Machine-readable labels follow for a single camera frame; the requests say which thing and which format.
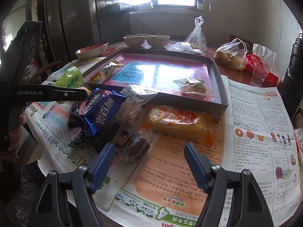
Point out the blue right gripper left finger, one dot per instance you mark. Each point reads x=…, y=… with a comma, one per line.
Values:
x=99, y=167

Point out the clear bag of crackers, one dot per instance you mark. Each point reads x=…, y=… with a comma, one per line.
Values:
x=136, y=97

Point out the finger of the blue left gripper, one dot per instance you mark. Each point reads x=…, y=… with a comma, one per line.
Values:
x=42, y=91

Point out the green egg yolk pastry pack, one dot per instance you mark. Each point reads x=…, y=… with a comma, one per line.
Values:
x=71, y=79

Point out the clear pastry snack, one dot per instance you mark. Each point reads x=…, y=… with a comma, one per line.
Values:
x=193, y=88

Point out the red tissue pack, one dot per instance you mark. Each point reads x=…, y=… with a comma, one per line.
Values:
x=266, y=58

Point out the crumpled white plastic bag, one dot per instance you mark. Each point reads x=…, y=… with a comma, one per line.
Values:
x=184, y=48

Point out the blue oreo cookie pack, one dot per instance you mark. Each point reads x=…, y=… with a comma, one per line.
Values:
x=96, y=111

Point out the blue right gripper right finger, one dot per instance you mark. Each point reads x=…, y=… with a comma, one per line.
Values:
x=200, y=167

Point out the left beige bowl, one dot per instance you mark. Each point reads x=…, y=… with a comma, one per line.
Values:
x=134, y=42

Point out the clear plastic cup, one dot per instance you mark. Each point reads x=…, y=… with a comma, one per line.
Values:
x=259, y=75

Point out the black thermos bottle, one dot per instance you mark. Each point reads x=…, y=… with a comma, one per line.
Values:
x=291, y=86

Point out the right beige bowl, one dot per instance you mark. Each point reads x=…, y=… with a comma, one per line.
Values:
x=158, y=41

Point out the right english newspaper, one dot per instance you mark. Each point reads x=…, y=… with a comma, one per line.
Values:
x=260, y=138

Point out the plastic bag of fried food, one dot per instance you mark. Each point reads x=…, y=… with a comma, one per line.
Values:
x=231, y=54

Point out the tall clear plastic bag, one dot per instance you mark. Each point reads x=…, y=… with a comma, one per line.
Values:
x=196, y=38

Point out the red patterned bowl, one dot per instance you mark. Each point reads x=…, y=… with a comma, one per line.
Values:
x=93, y=51

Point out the wooden chair left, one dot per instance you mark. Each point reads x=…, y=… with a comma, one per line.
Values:
x=42, y=70

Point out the dark refrigerator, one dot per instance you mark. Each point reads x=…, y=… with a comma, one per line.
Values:
x=75, y=24

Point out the dark chocolate cake wrapper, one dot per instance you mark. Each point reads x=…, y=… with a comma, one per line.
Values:
x=130, y=148

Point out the beige bowl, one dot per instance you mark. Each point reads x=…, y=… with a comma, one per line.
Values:
x=158, y=41
x=134, y=42

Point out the pink and blue book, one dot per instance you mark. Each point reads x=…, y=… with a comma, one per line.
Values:
x=158, y=72

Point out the dark cardboard box tray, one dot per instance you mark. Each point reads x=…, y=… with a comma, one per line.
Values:
x=216, y=109

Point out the orange rice cake pack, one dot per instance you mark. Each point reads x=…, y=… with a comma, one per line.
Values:
x=168, y=120

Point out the left hand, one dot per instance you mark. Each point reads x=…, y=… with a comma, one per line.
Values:
x=16, y=133

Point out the left colourful newspaper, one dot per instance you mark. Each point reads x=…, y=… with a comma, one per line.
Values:
x=48, y=122

